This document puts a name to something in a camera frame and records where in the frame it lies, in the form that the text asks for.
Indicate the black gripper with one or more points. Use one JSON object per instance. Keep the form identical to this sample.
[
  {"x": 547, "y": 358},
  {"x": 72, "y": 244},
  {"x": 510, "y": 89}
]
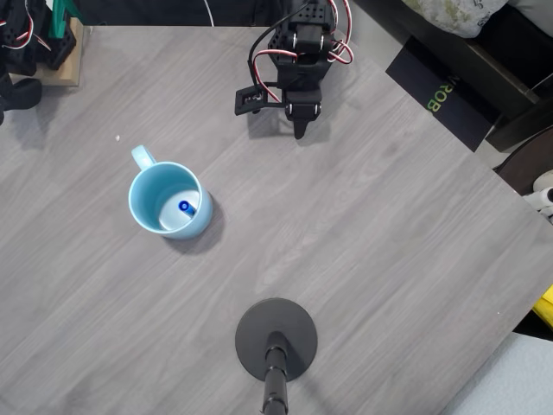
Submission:
[{"x": 304, "y": 110}]

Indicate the small blue-capped cylinder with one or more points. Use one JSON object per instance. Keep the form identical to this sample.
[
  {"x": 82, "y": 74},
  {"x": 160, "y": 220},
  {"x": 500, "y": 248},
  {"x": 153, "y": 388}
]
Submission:
[{"x": 186, "y": 207}]

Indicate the black idle robot arm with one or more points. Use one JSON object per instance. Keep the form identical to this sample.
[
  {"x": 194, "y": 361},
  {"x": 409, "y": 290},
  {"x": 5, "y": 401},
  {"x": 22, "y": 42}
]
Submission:
[{"x": 21, "y": 39}]

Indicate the light blue mug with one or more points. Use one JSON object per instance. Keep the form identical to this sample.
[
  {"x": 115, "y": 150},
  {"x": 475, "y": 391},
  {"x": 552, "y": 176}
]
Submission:
[{"x": 173, "y": 225}]

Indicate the black box green letters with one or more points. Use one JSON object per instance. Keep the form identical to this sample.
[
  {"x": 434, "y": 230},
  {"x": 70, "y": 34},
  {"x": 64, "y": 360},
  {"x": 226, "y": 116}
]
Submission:
[{"x": 449, "y": 99}]

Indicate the floral white pillow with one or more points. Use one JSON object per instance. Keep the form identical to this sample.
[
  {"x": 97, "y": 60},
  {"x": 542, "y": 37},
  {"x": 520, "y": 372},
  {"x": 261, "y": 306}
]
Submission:
[{"x": 458, "y": 15}]

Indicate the dark brown curved object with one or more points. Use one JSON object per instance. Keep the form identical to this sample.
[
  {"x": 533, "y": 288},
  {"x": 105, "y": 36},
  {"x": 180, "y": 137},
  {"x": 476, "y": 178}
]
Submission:
[{"x": 525, "y": 166}]

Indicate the wooden base board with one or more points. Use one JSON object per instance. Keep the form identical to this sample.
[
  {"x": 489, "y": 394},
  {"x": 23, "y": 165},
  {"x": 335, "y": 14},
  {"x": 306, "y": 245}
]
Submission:
[{"x": 71, "y": 73}]

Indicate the white plastic device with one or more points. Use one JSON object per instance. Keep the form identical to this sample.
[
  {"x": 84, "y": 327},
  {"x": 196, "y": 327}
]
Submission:
[{"x": 544, "y": 201}]

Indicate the green clamp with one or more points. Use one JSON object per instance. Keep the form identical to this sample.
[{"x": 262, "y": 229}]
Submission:
[{"x": 58, "y": 19}]

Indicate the yellow object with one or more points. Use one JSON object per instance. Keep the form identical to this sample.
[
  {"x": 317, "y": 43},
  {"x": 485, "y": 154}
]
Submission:
[{"x": 546, "y": 307}]

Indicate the light grey cushion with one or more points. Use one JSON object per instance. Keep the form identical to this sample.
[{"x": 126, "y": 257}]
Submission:
[{"x": 510, "y": 380}]

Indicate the black gripper camera mount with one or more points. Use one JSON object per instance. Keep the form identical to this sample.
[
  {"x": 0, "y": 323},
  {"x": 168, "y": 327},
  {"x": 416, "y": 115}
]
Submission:
[{"x": 248, "y": 101}]

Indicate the black round camera stand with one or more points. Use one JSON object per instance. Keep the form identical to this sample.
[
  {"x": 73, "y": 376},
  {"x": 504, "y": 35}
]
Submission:
[{"x": 276, "y": 337}]

